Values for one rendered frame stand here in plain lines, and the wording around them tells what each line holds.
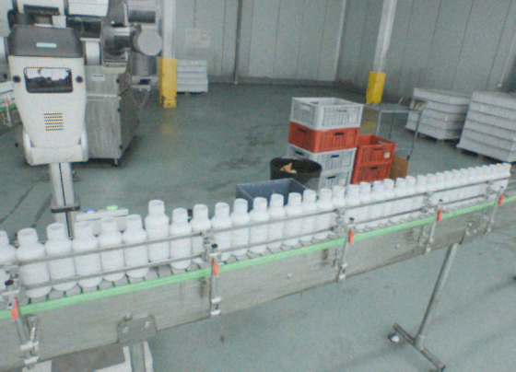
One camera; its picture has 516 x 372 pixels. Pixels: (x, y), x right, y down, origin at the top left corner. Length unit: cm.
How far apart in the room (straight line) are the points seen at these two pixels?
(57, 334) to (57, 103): 77
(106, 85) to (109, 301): 371
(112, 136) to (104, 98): 46
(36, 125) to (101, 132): 324
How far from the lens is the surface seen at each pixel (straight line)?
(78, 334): 105
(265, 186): 178
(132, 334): 107
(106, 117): 458
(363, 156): 396
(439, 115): 806
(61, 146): 145
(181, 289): 102
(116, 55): 145
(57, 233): 92
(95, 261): 95
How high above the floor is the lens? 159
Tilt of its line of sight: 22 degrees down
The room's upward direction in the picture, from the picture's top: 5 degrees clockwise
